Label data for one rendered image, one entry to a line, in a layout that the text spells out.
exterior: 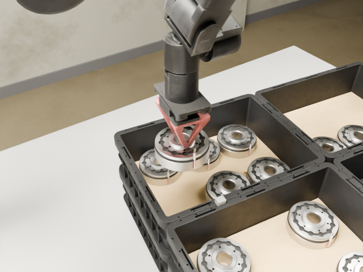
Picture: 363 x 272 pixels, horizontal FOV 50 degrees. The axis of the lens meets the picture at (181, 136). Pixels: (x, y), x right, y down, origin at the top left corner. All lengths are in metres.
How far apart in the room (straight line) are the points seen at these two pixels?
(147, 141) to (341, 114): 0.59
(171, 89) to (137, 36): 2.54
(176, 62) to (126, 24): 2.49
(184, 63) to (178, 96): 0.06
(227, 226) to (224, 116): 0.35
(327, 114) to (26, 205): 0.89
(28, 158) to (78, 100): 1.52
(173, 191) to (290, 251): 0.29
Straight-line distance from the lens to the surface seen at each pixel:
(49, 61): 2.94
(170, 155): 0.69
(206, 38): 0.55
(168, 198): 0.90
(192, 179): 0.94
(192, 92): 0.63
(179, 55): 0.59
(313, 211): 0.88
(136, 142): 0.96
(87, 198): 1.11
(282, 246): 0.85
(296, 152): 0.97
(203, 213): 0.75
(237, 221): 0.82
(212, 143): 1.00
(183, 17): 0.54
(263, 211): 0.85
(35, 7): 0.37
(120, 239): 1.01
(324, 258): 0.86
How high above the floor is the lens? 1.51
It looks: 40 degrees down
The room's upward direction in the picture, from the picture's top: straight up
